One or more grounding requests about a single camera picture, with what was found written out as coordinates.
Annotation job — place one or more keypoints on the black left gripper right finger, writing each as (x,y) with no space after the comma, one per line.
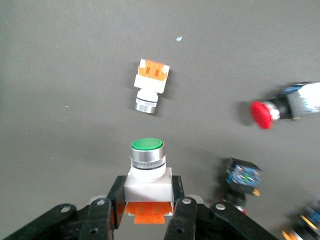
(187,217)

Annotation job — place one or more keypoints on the dark gray table cloth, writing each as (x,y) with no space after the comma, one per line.
(62,75)

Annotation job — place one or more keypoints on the red push button black body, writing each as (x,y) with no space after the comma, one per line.
(261,115)
(242,175)

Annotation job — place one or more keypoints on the white orange switch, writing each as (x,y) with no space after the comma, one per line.
(150,85)

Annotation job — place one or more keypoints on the small white crumb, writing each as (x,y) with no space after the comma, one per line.
(178,38)

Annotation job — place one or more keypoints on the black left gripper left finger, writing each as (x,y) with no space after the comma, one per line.
(95,217)

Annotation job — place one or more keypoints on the green push button white body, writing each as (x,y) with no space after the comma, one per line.
(147,185)

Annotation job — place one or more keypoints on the yellow push button black body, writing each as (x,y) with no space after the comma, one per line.
(310,215)

